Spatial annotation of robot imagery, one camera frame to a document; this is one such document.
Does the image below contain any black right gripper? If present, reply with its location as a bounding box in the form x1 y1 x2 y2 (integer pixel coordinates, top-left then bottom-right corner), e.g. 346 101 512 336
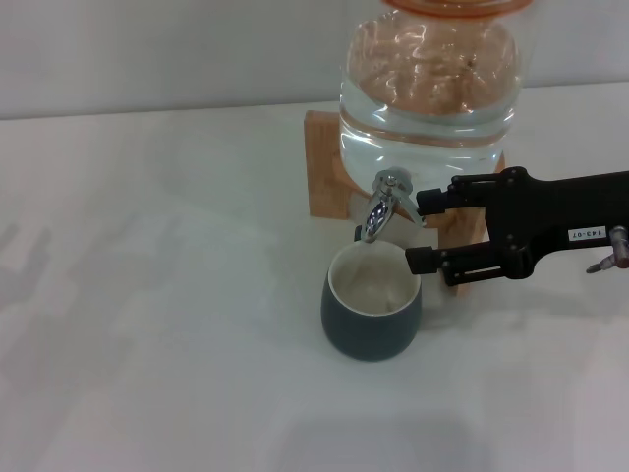
405 166 629 287

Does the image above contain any chrome faucet with lever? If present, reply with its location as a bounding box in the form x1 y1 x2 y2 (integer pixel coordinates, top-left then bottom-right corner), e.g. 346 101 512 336
353 167 429 245

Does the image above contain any dark grey ceramic cup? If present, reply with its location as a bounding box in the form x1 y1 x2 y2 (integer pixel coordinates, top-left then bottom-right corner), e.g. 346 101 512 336
320 240 424 363

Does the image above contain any glass water dispenser jar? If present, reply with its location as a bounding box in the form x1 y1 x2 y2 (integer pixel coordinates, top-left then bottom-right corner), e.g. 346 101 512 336
337 19 521 198

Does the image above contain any metal right wrist connector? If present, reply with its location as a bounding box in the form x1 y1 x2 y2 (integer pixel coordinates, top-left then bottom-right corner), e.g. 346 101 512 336
586 225 629 274

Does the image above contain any wooden dispenser stand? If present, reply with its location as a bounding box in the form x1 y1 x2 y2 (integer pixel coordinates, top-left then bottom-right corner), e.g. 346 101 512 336
303 109 507 299

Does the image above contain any orange jar lid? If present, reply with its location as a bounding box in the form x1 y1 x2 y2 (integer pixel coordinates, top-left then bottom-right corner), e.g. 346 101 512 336
380 0 535 21

